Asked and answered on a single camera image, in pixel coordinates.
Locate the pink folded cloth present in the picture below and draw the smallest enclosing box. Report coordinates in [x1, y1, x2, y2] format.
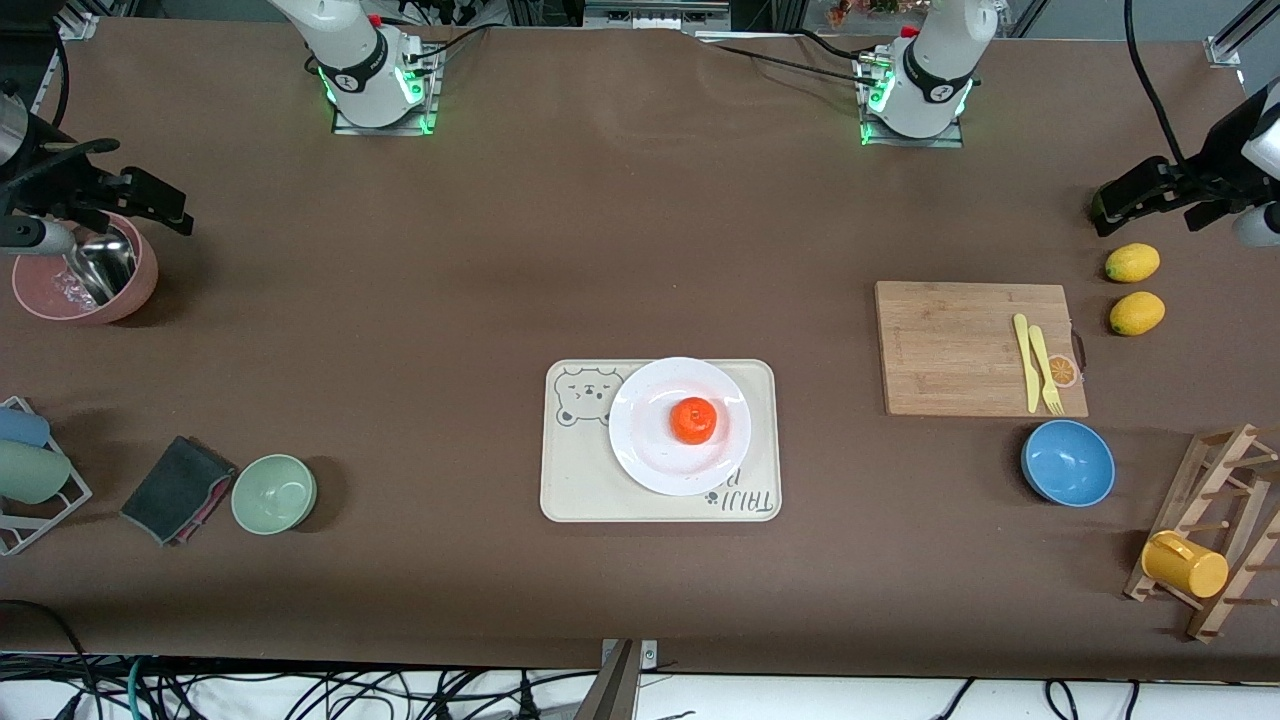
[170, 468, 239, 547]

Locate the white wire cup rack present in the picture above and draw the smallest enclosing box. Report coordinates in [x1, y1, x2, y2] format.
[0, 396, 93, 557]

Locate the white round plate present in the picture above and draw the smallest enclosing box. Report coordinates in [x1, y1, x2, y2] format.
[608, 357, 753, 497]

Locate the wooden cup rack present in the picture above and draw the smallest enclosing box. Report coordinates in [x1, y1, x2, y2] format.
[1123, 423, 1280, 643]

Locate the green cup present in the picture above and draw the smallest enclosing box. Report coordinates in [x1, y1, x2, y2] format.
[0, 440, 73, 505]

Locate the aluminium table frame rail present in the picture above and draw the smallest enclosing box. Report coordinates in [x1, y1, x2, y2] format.
[1205, 0, 1280, 69]
[30, 0, 101, 111]

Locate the dark grey folded cloth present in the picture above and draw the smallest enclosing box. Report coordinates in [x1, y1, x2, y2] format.
[121, 435, 237, 547]

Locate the black right arm wrist cable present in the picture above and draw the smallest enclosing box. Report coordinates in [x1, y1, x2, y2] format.
[0, 45, 121, 216]

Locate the grey metal frame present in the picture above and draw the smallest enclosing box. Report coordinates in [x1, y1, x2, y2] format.
[583, 0, 733, 31]

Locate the blue bowl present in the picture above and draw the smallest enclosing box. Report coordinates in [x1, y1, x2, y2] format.
[1021, 419, 1117, 508]

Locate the yellow plastic fork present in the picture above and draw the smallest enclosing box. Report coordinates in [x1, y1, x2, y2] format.
[1028, 325, 1065, 416]

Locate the wooden cutting board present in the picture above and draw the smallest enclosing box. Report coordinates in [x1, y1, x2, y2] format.
[875, 281, 1090, 418]

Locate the pink bowl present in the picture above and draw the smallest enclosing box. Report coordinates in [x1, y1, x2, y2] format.
[12, 213, 159, 325]

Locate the yellow plastic knife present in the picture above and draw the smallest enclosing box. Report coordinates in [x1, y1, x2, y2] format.
[1013, 313, 1042, 414]

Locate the orange mandarin fruit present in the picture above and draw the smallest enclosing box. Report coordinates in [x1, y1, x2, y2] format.
[670, 397, 720, 445]

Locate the aluminium table leg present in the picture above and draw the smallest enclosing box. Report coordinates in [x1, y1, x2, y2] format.
[575, 640, 658, 720]

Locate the light green bowl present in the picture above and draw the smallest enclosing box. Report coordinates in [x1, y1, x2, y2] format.
[231, 454, 318, 536]

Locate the black left base cable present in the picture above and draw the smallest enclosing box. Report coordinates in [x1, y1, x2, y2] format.
[700, 38, 881, 87]

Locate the black arm wrist cable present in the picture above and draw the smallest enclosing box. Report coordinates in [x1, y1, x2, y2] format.
[1125, 0, 1191, 171]
[0, 45, 121, 216]

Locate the metal ladle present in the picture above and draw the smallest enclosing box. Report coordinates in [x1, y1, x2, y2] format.
[62, 228, 138, 306]

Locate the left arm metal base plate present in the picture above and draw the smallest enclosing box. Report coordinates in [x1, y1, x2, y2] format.
[860, 55, 966, 149]

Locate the black base cable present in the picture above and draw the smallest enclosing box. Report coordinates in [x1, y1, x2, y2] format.
[400, 20, 501, 63]
[700, 38, 881, 87]

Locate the black right base cable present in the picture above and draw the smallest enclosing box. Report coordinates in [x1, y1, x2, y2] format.
[400, 20, 501, 63]

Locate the blue cup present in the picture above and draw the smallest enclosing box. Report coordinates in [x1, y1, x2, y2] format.
[0, 406, 51, 449]

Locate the yellow mug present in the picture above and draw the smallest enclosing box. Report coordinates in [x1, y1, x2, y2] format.
[1141, 530, 1230, 600]

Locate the yellow lemon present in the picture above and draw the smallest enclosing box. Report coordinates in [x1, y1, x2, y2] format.
[1105, 243, 1162, 283]
[1109, 291, 1167, 337]

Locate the black left arm wrist cable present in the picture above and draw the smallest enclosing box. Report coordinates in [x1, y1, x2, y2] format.
[1125, 0, 1191, 171]

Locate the cream tray with bear print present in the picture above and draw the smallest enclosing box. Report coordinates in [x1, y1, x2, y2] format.
[540, 359, 782, 523]

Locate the black floor cable loop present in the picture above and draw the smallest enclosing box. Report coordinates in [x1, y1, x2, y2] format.
[0, 600, 101, 720]

